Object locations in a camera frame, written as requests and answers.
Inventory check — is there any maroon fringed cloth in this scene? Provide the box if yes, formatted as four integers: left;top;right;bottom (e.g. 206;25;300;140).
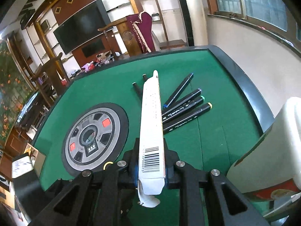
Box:
126;12;156;53

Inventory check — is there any round grey table dial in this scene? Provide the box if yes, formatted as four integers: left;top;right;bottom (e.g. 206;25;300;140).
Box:
62;102;129;178

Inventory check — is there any wooden television cabinet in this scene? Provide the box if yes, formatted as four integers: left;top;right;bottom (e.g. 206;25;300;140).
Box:
71;34;123;67

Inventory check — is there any dark mahjong table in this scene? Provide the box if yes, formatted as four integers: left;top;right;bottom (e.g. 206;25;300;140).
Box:
15;91;51;132

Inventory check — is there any group of black marker pens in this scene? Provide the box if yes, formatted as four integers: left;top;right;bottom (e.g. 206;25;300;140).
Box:
132;73;213;132

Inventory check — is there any white toothpaste box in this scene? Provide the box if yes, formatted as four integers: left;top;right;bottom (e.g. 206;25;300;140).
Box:
136;70;166;208

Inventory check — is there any window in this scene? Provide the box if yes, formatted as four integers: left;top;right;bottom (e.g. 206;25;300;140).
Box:
210;0;301;43

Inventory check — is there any smartphone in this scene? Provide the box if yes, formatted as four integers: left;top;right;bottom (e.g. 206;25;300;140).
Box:
260;192;300;224

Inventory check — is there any cardboard box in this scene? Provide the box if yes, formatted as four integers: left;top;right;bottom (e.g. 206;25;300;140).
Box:
26;146;47;172

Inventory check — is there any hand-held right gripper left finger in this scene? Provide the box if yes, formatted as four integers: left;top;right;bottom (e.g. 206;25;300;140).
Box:
28;138;141;226

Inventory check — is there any white liquor bottle red label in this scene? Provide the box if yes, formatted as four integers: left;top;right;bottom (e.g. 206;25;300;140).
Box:
226;96;301;203

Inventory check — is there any black television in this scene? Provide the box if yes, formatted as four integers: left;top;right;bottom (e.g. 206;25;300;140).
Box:
53;0;111;55

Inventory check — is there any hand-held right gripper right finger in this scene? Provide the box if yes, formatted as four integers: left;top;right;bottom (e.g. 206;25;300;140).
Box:
162;138;271;226

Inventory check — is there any flower wall mural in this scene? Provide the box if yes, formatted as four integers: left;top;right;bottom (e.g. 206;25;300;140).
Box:
0;41;36;146

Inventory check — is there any wooden chair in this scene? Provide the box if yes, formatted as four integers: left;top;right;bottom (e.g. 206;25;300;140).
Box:
97;12;157;57
29;53;71;99

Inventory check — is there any pile of colourful clutter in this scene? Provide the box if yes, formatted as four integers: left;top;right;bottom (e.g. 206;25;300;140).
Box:
81;52;123;72

